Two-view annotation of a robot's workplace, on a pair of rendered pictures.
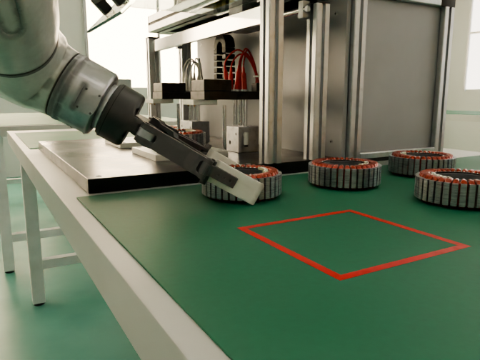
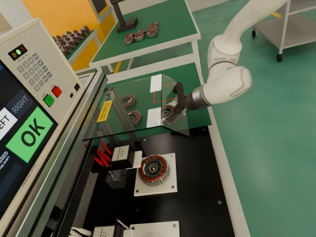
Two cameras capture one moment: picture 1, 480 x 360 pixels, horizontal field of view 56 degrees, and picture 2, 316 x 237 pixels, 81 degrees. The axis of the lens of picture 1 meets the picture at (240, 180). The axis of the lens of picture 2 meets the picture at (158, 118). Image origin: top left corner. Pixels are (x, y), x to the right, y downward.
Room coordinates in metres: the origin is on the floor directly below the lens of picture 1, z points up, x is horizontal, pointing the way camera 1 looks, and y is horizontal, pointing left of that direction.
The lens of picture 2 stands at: (1.14, 0.46, 1.35)
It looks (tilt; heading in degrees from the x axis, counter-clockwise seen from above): 40 degrees down; 225
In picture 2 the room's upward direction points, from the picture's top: 21 degrees counter-clockwise
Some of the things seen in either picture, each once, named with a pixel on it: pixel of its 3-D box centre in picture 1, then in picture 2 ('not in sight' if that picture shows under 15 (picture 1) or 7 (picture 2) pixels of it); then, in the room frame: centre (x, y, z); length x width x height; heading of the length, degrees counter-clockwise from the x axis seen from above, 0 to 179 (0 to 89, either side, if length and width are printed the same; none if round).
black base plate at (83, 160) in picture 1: (164, 153); (151, 209); (1.03, 0.17, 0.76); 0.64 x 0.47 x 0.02; 30
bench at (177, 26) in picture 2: not in sight; (155, 49); (-0.94, -1.16, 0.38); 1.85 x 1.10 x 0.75; 30
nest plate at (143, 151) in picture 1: (178, 151); (155, 173); (0.92, 0.13, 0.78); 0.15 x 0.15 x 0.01; 30
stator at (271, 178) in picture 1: (241, 181); not in sight; (0.62, 0.00, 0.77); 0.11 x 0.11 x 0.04
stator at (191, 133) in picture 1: (178, 139); (154, 169); (0.92, 0.13, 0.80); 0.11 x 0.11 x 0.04
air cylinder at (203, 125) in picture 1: (194, 131); not in sight; (1.20, 0.12, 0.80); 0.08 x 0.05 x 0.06; 30
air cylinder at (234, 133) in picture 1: (239, 138); (117, 175); (0.99, 0.00, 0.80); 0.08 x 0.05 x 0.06; 30
